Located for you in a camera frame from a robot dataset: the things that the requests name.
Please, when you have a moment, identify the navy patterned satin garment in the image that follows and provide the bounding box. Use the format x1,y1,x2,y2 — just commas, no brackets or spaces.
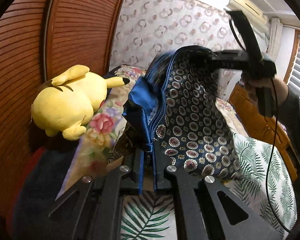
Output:
123,46,241,180

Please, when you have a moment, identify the person's right forearm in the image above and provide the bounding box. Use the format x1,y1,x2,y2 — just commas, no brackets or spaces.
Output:
279,88,300,161

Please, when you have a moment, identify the person's right hand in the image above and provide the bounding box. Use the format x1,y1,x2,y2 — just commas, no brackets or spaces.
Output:
241,73,289,106

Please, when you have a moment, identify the beige tied side curtain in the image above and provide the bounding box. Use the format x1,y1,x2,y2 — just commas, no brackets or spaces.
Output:
267,17,283,62

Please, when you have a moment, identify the wooden side cabinet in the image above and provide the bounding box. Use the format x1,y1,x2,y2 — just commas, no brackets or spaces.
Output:
229,83,300,181

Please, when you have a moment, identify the gold embroidered pillow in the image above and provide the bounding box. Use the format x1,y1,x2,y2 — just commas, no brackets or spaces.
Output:
106,124,136,173

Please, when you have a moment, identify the floral bed quilt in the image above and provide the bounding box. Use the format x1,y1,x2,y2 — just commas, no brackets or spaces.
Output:
62,65,297,238

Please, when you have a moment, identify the circle patterned sheer curtain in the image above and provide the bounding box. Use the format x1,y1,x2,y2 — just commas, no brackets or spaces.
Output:
109,0,246,98

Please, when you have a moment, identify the yellow Pikachu plush toy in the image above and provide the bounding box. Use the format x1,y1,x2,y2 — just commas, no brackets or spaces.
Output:
31,64,129,141

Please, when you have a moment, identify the brown louvered wardrobe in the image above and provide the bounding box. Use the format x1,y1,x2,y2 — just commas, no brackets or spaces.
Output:
0,0,123,217

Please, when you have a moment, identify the wall air conditioner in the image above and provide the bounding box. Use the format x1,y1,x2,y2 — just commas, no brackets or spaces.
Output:
227,0,269,33

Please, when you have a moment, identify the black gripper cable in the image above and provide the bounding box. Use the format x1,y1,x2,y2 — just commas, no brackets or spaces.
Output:
228,17,291,233

